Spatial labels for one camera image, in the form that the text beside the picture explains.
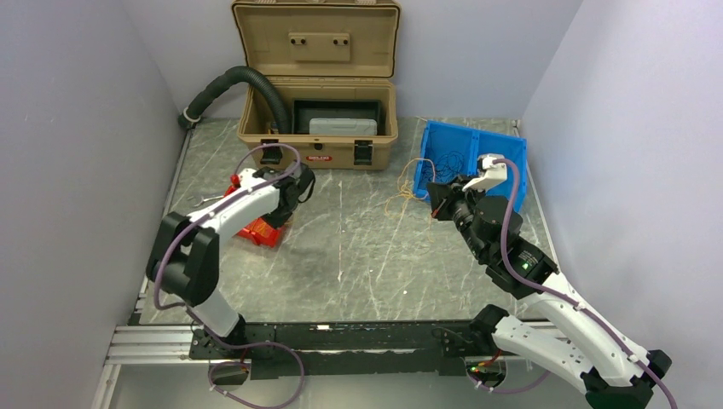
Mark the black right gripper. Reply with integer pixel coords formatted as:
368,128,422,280
426,174,489,261

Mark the red bin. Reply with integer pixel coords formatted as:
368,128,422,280
223,183,284,250

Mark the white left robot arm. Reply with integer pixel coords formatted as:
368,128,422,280
146,163,315,358

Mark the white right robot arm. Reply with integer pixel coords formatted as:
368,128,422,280
427,176,678,408

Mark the blue bin left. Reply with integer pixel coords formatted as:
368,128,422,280
412,121,477,200

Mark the blue bin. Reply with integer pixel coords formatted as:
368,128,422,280
466,130,528,213
412,121,477,200

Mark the blue bin right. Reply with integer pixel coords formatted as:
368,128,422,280
466,130,528,213

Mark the grey plastic box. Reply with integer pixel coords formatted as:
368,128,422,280
309,118,378,135

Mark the black tray in case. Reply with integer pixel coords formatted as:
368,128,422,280
292,99,386,135

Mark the tan tool case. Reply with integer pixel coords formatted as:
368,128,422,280
231,1,402,170

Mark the silver wrench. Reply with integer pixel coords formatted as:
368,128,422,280
188,193,224,208

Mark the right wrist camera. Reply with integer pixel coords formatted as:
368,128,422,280
462,153,507,192

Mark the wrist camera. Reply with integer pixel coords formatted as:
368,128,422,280
225,168,256,195
462,153,507,192

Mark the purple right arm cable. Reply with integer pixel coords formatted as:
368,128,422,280
466,158,679,409

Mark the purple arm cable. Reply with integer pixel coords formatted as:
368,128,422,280
152,142,306,409
466,158,679,409

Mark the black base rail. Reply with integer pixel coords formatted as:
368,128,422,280
189,320,500,380

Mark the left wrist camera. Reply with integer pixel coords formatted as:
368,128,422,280
225,168,256,195

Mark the black corrugated hose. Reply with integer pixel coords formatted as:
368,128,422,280
178,66,292,135

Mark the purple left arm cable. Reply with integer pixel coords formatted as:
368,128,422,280
152,142,306,409

